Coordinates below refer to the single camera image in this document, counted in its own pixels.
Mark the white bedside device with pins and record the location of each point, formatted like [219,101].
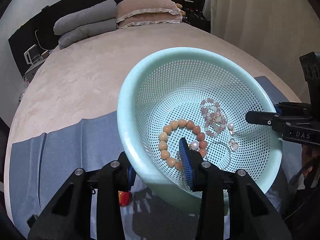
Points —
[32,55]

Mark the silver earring with pink stone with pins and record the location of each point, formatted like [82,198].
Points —
[234,145]

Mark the black headboard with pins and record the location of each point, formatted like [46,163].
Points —
[32,30]

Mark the cream curtain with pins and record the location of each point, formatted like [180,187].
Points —
[262,25]

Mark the brown stuffed toy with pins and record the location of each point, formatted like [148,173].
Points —
[180,8]

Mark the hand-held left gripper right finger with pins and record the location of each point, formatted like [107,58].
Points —
[186,162]

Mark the iridescent glass ornament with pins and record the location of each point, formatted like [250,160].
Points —
[125,197]

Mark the teal plastic mesh basket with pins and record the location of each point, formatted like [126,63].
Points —
[162,92]

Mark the grey pillow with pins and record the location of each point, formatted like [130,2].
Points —
[87,33]
[85,17]

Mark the pink frilled pillow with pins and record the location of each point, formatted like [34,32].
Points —
[147,7]
[150,20]

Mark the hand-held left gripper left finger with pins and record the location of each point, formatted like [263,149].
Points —
[110,195]

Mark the thin silver bangle with pearl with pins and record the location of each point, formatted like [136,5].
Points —
[226,150]

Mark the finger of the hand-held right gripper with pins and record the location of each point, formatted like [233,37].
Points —
[292,108]
[260,118]

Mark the pearl earring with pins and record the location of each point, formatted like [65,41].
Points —
[231,126]

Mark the beige bedspread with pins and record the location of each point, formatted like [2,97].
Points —
[100,75]

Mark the blue cloth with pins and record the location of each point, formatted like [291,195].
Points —
[62,160]

